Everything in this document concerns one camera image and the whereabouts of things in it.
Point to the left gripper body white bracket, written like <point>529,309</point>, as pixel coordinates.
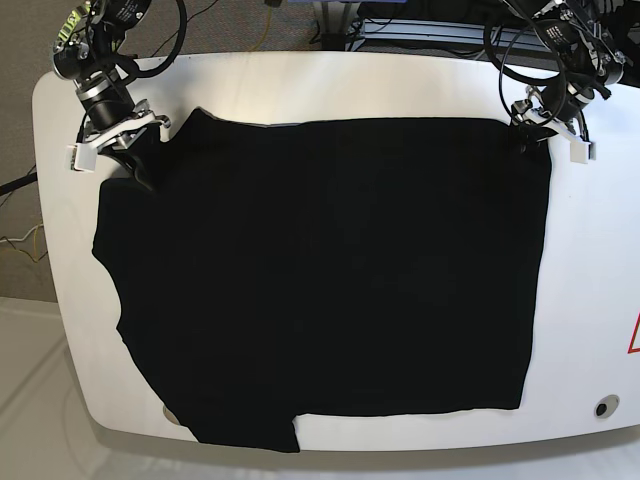
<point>565,117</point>

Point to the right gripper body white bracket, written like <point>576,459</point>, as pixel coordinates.
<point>125,132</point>

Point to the black T-shirt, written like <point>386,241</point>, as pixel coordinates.
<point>359,268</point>

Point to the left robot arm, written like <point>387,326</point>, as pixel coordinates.
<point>615,57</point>

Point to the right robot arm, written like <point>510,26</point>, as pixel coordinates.
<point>86,52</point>

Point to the red warning triangle sticker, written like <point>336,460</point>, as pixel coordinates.
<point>634,342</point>

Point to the round table grommet hole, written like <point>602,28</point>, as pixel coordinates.
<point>607,406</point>

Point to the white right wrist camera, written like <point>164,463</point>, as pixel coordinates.
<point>81,157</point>

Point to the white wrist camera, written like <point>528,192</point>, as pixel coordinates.
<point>582,152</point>
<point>81,157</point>

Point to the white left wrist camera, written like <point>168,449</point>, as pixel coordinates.
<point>582,152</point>

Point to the aluminium frame rail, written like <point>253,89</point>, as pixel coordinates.
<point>456,36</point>

